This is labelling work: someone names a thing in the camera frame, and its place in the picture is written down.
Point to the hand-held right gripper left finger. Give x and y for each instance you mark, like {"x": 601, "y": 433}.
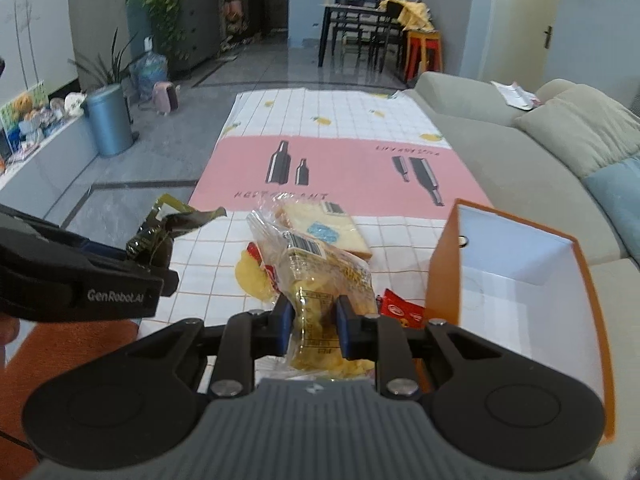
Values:
{"x": 285, "y": 327}

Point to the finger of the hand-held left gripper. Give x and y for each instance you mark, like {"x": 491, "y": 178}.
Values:
{"x": 169, "y": 285}
{"x": 100, "y": 250}

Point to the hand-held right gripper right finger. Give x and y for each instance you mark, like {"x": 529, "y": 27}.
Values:
{"x": 343, "y": 332}

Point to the yellow chips packet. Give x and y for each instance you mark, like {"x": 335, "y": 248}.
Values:
{"x": 310, "y": 285}

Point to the green snack packet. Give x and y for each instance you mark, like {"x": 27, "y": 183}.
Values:
{"x": 160, "y": 232}

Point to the red snack packet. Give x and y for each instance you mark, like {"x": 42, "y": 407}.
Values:
{"x": 400, "y": 307}

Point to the clear bread packet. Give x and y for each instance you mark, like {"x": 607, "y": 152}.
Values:
{"x": 325, "y": 225}

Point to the orange cardboard box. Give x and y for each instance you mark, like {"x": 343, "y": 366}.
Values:
{"x": 520, "y": 310}

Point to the orange mat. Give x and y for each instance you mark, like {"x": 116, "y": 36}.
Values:
{"x": 55, "y": 360}

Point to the low grey sideboard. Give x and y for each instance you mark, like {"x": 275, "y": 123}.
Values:
{"x": 55, "y": 152}

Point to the blue grey trash bin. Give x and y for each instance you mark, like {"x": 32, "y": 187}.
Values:
{"x": 107, "y": 120}

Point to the pile of colourful trinkets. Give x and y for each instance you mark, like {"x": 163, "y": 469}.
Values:
{"x": 30, "y": 120}

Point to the pink space heater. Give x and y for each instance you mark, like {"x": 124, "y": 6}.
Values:
{"x": 166, "y": 96}

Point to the pink white printed tablecloth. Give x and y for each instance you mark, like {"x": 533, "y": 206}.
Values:
{"x": 340, "y": 160}

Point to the spiky potted plant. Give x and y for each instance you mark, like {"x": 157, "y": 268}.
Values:
{"x": 112, "y": 67}

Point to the clear water jug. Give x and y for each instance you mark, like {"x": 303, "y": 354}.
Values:
{"x": 150, "y": 70}

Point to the grey sofa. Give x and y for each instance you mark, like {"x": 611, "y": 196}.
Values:
{"x": 500, "y": 160}

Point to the grey cabinet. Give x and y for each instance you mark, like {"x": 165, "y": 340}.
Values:
{"x": 197, "y": 30}

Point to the shelf with flowers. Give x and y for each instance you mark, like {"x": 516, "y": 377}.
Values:
{"x": 235, "y": 15}

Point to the loose papers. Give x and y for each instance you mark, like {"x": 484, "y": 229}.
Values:
{"x": 515, "y": 94}

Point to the black dining chair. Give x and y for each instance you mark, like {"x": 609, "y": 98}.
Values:
{"x": 347, "y": 30}
{"x": 387, "y": 35}

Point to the orange stool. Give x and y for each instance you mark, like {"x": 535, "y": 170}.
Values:
{"x": 424, "y": 42}

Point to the light blue cushion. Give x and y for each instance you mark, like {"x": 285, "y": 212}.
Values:
{"x": 620, "y": 190}

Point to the beige cushion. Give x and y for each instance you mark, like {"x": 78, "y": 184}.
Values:
{"x": 580, "y": 125}

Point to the black dining table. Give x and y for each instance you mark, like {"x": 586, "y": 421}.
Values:
{"x": 350, "y": 10}

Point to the yellow cloth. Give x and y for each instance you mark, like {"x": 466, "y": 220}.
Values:
{"x": 412, "y": 12}

